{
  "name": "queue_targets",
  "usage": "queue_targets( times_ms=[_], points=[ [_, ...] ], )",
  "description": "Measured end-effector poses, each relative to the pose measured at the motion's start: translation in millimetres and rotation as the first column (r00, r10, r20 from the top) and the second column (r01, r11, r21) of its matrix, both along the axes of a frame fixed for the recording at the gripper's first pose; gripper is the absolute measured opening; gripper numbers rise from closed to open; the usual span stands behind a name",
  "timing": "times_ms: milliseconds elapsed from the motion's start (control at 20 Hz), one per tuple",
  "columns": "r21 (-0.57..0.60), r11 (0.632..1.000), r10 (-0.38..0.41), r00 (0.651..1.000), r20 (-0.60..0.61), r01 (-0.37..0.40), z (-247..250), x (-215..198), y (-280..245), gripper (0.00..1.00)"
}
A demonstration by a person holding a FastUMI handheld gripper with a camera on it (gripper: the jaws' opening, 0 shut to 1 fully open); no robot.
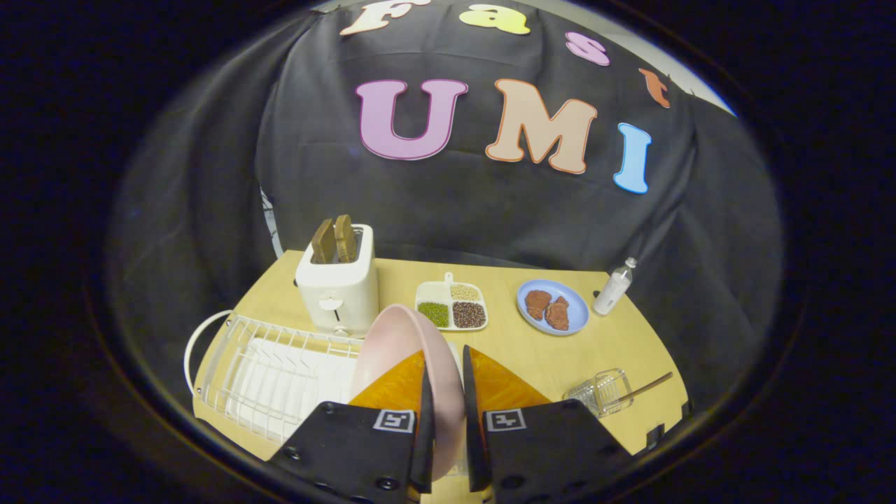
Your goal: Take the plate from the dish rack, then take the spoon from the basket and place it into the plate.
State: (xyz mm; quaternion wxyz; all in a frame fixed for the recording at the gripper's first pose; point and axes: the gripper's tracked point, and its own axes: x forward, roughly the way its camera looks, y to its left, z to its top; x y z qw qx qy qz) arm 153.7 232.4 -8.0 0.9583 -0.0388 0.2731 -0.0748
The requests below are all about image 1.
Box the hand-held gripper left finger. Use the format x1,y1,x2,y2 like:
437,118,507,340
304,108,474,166
268,349,436,504

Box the white divided bean tray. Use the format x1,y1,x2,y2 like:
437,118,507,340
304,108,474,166
415,272,489,332

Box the clear wire basket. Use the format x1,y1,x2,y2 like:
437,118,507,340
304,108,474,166
564,368,635,419

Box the black backdrop cloth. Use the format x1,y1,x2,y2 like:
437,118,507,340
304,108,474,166
105,0,783,421

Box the white toaster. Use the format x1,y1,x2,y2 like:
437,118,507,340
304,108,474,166
293,223,380,338

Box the wooden handled spoon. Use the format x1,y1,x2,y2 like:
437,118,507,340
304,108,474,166
608,372,674,407

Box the brown toast slice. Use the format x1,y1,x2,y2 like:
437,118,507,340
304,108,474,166
310,218,338,265
334,214,358,263

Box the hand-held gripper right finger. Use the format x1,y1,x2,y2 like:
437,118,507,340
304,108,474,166
462,345,633,504

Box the white plastic bottle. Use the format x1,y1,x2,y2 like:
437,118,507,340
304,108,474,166
592,257,638,316

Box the blue plate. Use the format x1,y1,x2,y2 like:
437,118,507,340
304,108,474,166
516,279,590,337

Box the white wire dish rack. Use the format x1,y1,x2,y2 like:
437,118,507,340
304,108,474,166
184,309,366,445

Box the pink plate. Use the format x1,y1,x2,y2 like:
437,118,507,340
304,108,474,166
349,303,466,482

